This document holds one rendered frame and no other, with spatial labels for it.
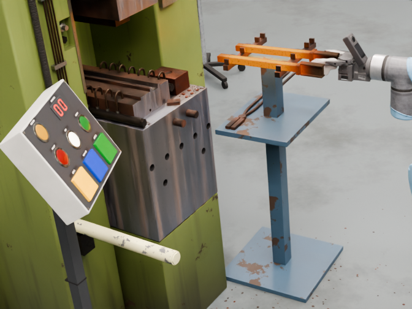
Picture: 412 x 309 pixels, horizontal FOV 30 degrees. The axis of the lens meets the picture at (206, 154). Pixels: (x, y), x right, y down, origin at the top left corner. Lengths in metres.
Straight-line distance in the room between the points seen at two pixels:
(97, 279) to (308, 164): 1.62
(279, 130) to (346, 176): 1.17
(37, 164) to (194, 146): 0.92
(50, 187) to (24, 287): 0.98
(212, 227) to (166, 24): 0.80
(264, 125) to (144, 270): 0.70
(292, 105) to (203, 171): 0.46
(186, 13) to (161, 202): 0.75
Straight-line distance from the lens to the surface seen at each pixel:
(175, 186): 2.73
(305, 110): 2.99
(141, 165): 2.59
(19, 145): 1.98
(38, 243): 2.71
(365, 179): 3.94
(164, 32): 2.86
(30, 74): 2.38
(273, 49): 2.86
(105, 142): 2.23
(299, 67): 2.68
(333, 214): 3.66
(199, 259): 2.99
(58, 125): 2.10
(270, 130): 2.86
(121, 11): 2.44
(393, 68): 2.68
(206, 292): 3.11
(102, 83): 2.73
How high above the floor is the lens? 2.00
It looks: 28 degrees down
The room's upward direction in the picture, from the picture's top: 6 degrees counter-clockwise
